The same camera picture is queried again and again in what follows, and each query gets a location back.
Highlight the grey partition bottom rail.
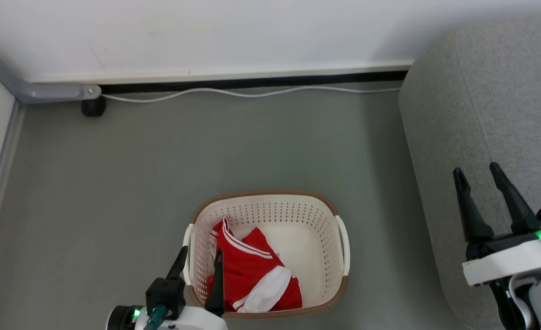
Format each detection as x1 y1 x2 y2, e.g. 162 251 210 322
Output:
0 101 26 294

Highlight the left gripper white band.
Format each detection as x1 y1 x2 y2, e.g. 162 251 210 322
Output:
105 246 229 330

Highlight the black caster wheel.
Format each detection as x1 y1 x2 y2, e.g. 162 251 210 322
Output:
81 95 107 117

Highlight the white baseboard strip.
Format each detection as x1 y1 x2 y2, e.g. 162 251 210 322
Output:
28 60 414 84

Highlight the grey fabric sofa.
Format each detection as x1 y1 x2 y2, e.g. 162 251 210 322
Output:
398 14 541 330

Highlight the teal cable plug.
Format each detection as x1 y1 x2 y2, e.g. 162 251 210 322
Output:
143 304 168 330

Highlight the red white garment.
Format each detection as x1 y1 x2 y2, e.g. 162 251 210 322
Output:
205 217 303 314

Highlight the white floor cable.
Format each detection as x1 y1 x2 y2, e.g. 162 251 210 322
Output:
102 86 402 103

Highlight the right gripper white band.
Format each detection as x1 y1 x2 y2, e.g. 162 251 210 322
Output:
453 162 541 287

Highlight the cream perforated laundry basket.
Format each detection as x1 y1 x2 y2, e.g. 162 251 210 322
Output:
182 189 351 319

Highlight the grey metal partition foot bracket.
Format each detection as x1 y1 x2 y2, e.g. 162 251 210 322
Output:
0 43 102 105

